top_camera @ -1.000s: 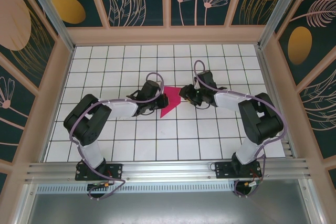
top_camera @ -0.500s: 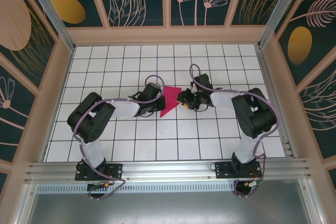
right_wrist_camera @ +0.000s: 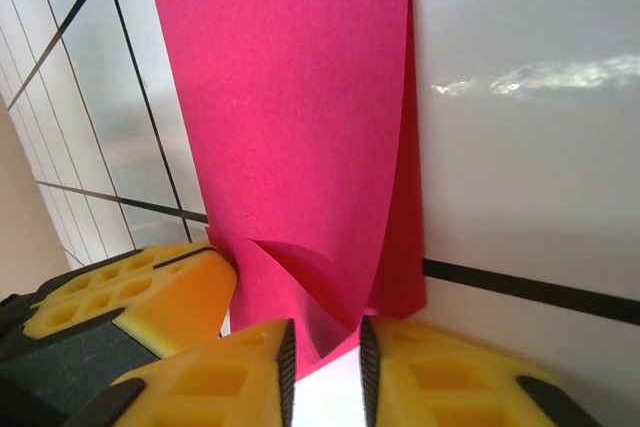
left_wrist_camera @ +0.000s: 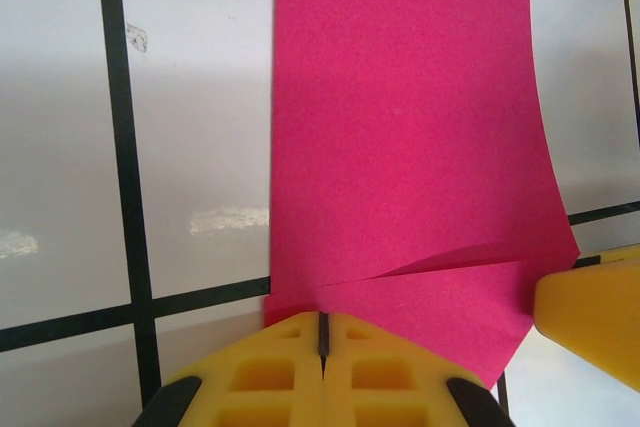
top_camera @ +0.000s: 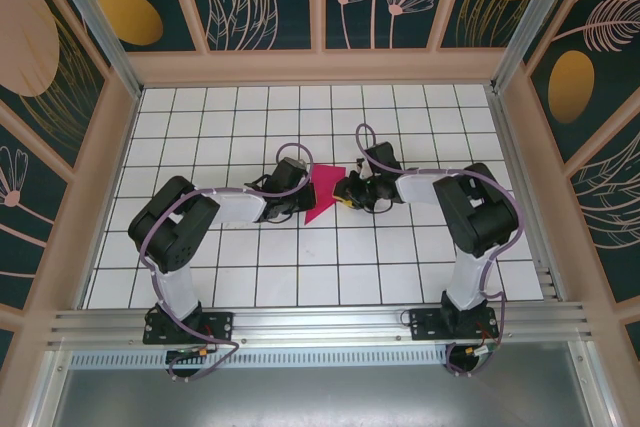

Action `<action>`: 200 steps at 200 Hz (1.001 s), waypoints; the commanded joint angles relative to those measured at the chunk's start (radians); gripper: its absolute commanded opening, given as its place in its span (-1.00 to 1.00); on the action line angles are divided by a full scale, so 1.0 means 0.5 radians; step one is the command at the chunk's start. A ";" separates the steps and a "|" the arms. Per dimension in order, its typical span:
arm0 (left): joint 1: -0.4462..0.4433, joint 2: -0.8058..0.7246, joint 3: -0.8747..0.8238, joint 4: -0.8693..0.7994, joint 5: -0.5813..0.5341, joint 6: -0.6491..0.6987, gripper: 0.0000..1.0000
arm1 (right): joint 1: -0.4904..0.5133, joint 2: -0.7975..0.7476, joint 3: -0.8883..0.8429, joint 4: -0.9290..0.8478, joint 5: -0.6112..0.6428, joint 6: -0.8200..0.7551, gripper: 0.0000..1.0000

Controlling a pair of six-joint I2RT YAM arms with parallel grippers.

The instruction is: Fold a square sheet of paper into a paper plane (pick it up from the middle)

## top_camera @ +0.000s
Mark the pink square paper sheet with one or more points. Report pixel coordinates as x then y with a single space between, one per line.
326 182

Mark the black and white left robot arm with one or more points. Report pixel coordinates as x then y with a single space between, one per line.
172 229

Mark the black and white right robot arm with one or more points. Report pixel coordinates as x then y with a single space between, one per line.
475 207

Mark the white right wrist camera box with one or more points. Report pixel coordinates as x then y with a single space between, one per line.
365 165

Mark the aluminium mounting rail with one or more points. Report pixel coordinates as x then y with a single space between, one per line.
320 322

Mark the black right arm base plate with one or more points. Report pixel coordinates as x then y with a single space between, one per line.
425 322

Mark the aluminium side rail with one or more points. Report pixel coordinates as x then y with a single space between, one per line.
520 187

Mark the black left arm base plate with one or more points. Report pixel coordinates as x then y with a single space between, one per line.
220 324

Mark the aluminium frame post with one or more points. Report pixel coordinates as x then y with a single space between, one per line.
535 17
95 17

